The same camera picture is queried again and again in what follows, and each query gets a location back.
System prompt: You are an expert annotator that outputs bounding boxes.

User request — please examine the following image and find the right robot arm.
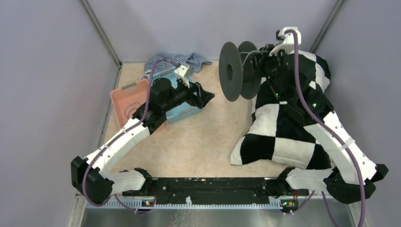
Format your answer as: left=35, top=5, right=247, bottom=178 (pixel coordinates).
left=230, top=50, right=389, bottom=204

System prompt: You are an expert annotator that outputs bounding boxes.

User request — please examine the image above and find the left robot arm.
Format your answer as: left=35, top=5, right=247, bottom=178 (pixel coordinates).
left=70, top=78, right=215, bottom=206

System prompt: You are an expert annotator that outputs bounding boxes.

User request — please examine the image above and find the pink perforated plastic basket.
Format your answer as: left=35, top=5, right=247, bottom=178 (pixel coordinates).
left=105, top=79, right=148, bottom=140

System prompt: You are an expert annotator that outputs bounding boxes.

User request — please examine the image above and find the black white checkered pillow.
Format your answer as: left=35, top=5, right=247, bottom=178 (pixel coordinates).
left=229, top=50, right=331, bottom=171

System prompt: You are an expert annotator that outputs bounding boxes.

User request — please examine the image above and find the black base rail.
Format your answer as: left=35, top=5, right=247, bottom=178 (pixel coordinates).
left=122, top=177, right=309, bottom=205

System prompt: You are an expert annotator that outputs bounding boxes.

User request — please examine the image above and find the white cable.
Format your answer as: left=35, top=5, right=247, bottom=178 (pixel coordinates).
left=239, top=50, right=262, bottom=68

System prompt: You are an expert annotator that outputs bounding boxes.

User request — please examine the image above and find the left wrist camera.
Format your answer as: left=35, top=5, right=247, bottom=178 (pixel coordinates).
left=174, top=63, right=193, bottom=88

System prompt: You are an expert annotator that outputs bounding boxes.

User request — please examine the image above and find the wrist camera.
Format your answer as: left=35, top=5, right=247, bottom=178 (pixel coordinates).
left=269, top=26, right=302, bottom=56
left=174, top=63, right=193, bottom=88

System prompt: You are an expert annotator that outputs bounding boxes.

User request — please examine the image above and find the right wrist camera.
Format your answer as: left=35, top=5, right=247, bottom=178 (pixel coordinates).
left=269, top=26, right=302, bottom=56

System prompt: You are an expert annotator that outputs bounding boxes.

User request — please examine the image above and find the blue perforated plastic basket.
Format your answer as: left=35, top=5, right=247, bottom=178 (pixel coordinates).
left=146, top=66, right=200, bottom=122

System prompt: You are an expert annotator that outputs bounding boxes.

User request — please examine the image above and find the black cable spool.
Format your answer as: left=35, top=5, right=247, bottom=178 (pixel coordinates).
left=218, top=41, right=261, bottom=102

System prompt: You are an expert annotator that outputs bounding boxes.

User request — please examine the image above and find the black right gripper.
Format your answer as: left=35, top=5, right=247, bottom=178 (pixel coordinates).
left=251, top=44, right=289, bottom=102

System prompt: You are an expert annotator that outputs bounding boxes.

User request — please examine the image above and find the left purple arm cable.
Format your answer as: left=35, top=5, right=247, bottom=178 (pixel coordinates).
left=81, top=58, right=179, bottom=215

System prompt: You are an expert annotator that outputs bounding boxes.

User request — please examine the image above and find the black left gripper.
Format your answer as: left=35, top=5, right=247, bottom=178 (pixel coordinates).
left=162, top=76, right=214, bottom=112

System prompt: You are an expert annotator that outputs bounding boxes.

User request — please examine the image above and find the blue white striped cloth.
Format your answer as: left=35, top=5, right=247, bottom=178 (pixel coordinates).
left=141, top=52, right=212, bottom=79

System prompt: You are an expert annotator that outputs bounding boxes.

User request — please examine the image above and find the black cable in pink basket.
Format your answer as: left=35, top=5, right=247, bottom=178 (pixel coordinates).
left=124, top=101, right=143, bottom=120

